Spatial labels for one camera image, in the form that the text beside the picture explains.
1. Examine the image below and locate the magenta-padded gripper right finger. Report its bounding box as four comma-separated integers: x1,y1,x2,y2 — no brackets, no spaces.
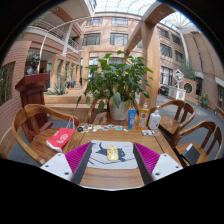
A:
132,142,184,186

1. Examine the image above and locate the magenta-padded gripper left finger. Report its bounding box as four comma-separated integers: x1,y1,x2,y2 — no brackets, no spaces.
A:
39,142,93,186

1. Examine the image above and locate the yellow computer mouse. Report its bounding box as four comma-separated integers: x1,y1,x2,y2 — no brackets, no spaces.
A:
106,144,120,162

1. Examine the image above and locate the grey cat-print mouse pad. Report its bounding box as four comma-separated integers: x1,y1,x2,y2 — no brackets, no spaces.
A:
87,139,139,170

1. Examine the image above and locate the clear tissue packet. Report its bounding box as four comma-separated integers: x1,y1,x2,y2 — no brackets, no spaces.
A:
141,129,156,137

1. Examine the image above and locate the red paper bag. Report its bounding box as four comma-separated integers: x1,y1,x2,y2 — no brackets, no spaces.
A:
45,118,77,153

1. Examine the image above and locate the white pump bottle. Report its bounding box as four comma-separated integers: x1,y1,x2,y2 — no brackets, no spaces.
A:
147,105,162,130

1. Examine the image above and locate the wooden armchair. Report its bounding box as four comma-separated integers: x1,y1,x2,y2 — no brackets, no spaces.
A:
173,120,224,168
87,98,148,125
11,103,81,165
149,99,197,141

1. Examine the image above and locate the blue squeeze tube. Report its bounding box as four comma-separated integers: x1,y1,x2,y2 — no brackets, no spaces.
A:
127,108,138,130

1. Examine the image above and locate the black notebook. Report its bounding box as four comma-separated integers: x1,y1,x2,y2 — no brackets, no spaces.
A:
181,143,201,166

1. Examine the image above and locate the spiky green agave plant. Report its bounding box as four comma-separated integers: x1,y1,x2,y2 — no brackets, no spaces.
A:
48,81,69,96

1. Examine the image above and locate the white abstract sculpture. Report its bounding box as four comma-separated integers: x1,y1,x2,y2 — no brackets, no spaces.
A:
168,68,187,101

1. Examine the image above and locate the dark red wooden lectern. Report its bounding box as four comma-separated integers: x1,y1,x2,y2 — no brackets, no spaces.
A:
14,73,51,134

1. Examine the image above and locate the green plant in white pot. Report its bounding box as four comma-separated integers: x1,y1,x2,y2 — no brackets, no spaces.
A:
76,50,154,122

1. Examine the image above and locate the dark bust statue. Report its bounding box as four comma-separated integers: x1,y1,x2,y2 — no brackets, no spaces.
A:
25,54,41,76

